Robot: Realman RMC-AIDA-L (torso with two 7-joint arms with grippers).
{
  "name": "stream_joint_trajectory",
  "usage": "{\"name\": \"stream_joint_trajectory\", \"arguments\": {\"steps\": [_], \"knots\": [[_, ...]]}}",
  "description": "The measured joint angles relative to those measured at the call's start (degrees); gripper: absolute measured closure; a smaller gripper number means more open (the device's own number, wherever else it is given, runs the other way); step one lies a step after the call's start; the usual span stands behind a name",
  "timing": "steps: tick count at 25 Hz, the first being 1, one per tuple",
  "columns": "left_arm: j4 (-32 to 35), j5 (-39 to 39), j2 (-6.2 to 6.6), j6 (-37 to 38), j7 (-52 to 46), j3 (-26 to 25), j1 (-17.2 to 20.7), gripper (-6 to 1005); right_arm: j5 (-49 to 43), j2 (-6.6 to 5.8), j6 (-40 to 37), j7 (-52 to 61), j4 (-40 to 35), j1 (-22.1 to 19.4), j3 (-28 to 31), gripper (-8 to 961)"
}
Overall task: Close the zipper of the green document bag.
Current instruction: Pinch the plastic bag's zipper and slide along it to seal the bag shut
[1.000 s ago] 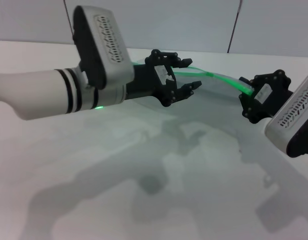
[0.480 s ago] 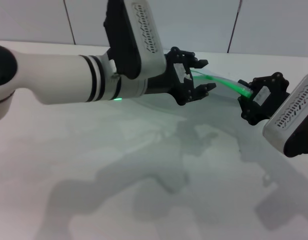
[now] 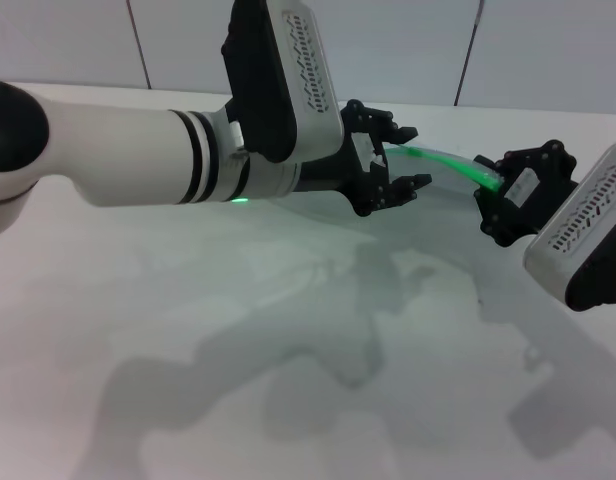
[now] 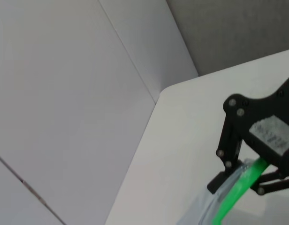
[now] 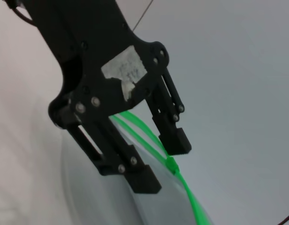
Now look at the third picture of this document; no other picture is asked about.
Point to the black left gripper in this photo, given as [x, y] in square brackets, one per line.
[355, 180]

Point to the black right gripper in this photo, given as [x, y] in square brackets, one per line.
[538, 190]

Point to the clear document bag green zip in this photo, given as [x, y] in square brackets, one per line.
[453, 162]

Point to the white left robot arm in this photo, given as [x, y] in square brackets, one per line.
[113, 155]

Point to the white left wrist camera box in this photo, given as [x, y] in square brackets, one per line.
[288, 75]

